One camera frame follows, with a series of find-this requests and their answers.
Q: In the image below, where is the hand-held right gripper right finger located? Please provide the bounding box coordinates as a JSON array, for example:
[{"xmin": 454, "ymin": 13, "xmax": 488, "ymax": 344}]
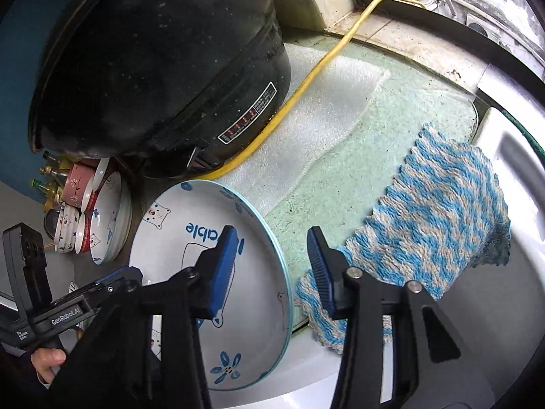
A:
[{"xmin": 307, "ymin": 227, "xmax": 497, "ymax": 409}]

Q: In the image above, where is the outdoor air conditioner unit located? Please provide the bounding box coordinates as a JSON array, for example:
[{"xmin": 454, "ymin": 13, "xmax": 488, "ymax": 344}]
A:
[{"xmin": 466, "ymin": 13, "xmax": 512, "ymax": 47}]

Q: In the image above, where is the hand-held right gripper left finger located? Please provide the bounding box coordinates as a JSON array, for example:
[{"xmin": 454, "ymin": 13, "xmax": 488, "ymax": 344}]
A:
[{"xmin": 51, "ymin": 225, "xmax": 238, "ymax": 409}]

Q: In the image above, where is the dark green hose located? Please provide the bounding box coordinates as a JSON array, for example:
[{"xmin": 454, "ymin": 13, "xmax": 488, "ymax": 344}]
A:
[{"xmin": 501, "ymin": 110, "xmax": 545, "ymax": 158}]

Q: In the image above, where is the white foam sheet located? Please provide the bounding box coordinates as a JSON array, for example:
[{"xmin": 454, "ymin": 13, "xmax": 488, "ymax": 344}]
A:
[{"xmin": 221, "ymin": 43, "xmax": 390, "ymax": 218}]

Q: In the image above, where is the blue white knitted cloth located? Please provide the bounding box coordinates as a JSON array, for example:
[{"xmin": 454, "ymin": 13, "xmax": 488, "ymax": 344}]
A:
[{"xmin": 294, "ymin": 123, "xmax": 512, "ymax": 355}]

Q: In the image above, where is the person's left hand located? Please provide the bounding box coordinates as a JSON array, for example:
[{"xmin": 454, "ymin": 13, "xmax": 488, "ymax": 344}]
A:
[{"xmin": 32, "ymin": 347, "xmax": 69, "ymax": 384}]

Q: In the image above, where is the round metal tin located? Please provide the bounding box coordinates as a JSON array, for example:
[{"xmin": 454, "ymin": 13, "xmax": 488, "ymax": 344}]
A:
[{"xmin": 45, "ymin": 210, "xmax": 64, "ymax": 239}]

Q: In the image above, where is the white bowl bear print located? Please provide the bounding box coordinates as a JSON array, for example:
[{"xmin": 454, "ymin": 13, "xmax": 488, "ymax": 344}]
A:
[{"xmin": 55, "ymin": 205, "xmax": 81, "ymax": 239}]

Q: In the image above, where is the glass bottle dark cap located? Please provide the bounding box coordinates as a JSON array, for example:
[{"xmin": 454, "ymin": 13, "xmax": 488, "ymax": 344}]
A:
[{"xmin": 43, "ymin": 150, "xmax": 75, "ymax": 168}]

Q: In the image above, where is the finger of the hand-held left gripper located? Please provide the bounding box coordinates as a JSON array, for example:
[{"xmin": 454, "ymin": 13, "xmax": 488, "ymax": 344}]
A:
[{"xmin": 81, "ymin": 266, "xmax": 143, "ymax": 305}]

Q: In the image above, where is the glass bottle gold cap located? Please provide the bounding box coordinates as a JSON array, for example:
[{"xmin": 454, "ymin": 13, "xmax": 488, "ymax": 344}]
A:
[{"xmin": 39, "ymin": 167, "xmax": 69, "ymax": 182}]

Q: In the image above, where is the large white plate blue print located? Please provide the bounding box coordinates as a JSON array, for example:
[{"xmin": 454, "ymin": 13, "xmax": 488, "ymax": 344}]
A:
[{"xmin": 128, "ymin": 180, "xmax": 294, "ymax": 392}]

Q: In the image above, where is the pink bowl flower print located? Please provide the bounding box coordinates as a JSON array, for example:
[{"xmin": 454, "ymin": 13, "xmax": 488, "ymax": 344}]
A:
[{"xmin": 62, "ymin": 163, "xmax": 99, "ymax": 206}]

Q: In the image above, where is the yellow cable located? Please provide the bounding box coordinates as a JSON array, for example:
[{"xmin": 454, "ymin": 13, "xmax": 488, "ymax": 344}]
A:
[{"xmin": 193, "ymin": 0, "xmax": 427, "ymax": 180}]

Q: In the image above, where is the pale green mat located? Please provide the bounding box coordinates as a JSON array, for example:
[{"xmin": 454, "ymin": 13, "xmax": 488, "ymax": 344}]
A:
[{"xmin": 264, "ymin": 34, "xmax": 480, "ymax": 333}]

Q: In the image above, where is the black electric cooker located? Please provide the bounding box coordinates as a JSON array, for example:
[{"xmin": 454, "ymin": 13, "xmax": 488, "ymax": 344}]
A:
[{"xmin": 28, "ymin": 0, "xmax": 292, "ymax": 180}]

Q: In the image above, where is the green cap bottle yellow label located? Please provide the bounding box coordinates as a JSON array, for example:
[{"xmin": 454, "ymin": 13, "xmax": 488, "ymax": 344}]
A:
[{"xmin": 31, "ymin": 178, "xmax": 64, "ymax": 205}]

